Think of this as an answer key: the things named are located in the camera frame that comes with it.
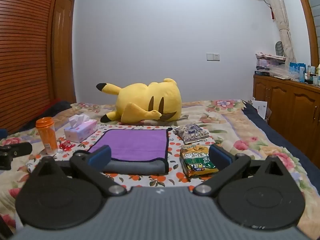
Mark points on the beige patterned curtain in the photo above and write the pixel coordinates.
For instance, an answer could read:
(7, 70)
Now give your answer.
(277, 5)

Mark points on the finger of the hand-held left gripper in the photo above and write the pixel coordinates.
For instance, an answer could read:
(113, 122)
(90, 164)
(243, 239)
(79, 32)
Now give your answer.
(20, 149)
(2, 133)

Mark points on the purple and white snack packet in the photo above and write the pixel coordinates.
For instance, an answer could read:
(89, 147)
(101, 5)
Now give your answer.
(191, 132)

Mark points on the navy blue blanket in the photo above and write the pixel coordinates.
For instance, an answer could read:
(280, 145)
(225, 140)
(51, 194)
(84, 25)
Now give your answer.
(287, 142)

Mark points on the row of toiletry bottles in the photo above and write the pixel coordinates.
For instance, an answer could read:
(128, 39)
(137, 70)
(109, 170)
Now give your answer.
(313, 76)

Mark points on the wooden louvred wardrobe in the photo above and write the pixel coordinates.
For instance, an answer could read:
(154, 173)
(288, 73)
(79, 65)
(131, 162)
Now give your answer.
(25, 55)

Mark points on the blue and white boxes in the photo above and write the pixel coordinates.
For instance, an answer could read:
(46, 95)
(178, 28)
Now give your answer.
(296, 70)

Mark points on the clear plastic bag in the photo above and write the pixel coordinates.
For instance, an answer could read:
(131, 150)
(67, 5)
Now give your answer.
(281, 71)

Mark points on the white paper box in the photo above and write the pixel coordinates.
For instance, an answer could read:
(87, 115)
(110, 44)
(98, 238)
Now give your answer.
(260, 107)

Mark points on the wooden door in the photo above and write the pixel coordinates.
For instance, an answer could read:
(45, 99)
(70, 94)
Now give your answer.
(62, 55)

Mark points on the flat black box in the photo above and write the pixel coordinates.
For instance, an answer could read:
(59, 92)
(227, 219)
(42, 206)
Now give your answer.
(261, 73)

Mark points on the dark small fan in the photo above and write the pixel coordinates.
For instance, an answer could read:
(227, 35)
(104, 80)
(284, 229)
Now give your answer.
(279, 48)

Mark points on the orange fruit print cloth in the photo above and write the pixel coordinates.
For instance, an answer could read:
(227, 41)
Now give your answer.
(172, 177)

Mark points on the orange plastic bottle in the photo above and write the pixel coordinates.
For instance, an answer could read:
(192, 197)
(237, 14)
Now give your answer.
(47, 135)

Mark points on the red candy wrapper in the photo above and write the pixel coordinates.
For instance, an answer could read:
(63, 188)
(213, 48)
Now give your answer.
(65, 146)

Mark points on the yellow plush toy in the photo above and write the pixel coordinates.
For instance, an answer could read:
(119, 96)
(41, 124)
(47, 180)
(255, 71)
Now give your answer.
(140, 97)

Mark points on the green instant noodle packet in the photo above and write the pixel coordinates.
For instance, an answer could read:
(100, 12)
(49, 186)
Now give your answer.
(195, 160)

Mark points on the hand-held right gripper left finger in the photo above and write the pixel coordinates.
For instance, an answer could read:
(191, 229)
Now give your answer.
(100, 156)

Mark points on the red hanging ornament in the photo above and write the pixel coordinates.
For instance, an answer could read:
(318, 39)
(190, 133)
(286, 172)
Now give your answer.
(272, 13)

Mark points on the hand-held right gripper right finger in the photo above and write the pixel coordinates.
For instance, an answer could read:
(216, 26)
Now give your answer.
(220, 156)

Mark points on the white wall socket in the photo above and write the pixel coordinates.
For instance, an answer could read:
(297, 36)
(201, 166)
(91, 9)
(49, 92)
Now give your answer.
(213, 56)

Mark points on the purple and grey towel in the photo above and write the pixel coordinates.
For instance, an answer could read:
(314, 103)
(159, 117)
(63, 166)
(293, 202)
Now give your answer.
(135, 142)

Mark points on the dark red-trimmed blanket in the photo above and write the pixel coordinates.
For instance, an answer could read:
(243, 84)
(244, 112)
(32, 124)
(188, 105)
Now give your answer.
(50, 110)

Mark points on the pink tissue box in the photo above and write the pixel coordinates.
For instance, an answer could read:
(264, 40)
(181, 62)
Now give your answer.
(82, 132)

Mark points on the wooden cabinet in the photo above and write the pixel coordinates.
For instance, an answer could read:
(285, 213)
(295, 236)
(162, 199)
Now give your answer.
(287, 105)

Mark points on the wooden window frame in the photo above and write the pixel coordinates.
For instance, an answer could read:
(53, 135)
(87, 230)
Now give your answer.
(310, 30)

